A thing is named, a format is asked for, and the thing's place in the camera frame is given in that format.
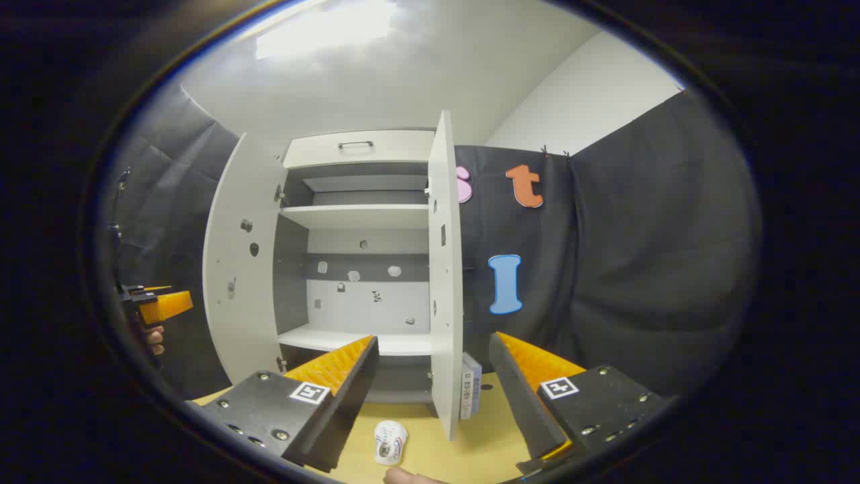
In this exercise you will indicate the white cabinet drawer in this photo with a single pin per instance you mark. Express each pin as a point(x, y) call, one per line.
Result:
point(376, 156)

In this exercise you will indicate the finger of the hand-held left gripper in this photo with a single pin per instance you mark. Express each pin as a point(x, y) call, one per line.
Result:
point(171, 306)

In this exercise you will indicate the white shoe cabinet door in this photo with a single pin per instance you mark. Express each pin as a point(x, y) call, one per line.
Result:
point(242, 323)
point(445, 323)

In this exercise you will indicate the ceiling light panel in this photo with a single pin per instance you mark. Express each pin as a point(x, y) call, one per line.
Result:
point(322, 30)

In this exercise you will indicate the white shoe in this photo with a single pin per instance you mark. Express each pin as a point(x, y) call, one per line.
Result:
point(390, 447)

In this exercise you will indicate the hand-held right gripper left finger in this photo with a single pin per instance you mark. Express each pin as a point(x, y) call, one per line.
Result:
point(349, 396)

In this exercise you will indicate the black backdrop cloth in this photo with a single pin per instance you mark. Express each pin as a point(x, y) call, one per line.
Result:
point(638, 269)

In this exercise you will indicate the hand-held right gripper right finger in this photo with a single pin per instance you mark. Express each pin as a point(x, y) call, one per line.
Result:
point(521, 403)

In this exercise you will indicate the white shoe cabinet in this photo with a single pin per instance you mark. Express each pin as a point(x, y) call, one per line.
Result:
point(363, 309)

